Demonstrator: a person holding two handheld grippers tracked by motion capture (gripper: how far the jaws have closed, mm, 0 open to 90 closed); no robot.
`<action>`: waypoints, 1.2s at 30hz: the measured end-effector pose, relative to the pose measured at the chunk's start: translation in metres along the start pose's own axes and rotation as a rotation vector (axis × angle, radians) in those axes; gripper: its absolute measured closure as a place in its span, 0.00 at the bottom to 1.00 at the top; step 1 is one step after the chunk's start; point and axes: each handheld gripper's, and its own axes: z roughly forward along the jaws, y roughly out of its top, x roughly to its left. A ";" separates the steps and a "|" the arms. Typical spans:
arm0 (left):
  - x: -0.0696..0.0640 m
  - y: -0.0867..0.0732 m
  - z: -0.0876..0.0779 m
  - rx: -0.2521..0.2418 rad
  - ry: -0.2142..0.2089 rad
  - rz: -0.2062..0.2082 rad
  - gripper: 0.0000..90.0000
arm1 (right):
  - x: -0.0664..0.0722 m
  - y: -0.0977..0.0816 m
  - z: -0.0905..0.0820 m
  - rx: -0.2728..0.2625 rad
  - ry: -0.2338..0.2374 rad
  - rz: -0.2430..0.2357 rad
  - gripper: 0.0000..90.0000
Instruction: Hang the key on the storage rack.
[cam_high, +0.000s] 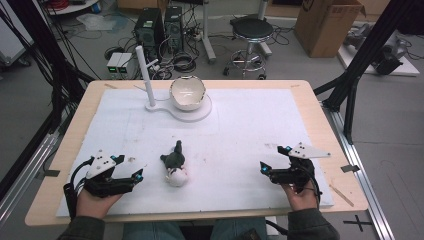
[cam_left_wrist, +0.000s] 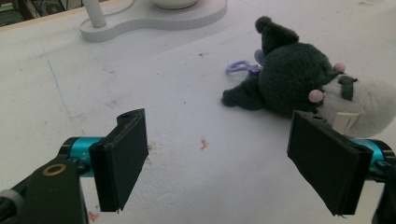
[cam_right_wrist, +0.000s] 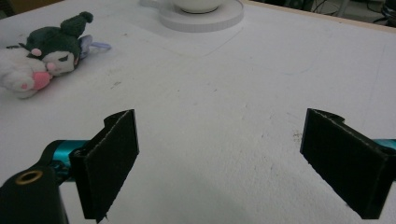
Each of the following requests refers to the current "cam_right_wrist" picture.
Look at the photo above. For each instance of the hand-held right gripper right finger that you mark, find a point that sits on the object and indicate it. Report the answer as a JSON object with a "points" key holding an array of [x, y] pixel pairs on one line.
{"points": [[345, 161]]}

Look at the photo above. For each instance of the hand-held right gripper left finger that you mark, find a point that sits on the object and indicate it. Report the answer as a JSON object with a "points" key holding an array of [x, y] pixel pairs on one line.
{"points": [[104, 165]]}

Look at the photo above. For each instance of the black and white plush toy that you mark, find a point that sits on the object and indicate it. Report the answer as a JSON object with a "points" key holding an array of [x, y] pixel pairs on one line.
{"points": [[46, 57]]}

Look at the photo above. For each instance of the white round saucer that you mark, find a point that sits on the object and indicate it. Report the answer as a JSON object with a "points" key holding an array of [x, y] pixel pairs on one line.
{"points": [[205, 19]]}

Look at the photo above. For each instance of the white cup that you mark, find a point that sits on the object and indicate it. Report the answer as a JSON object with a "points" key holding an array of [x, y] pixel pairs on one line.
{"points": [[195, 4]]}

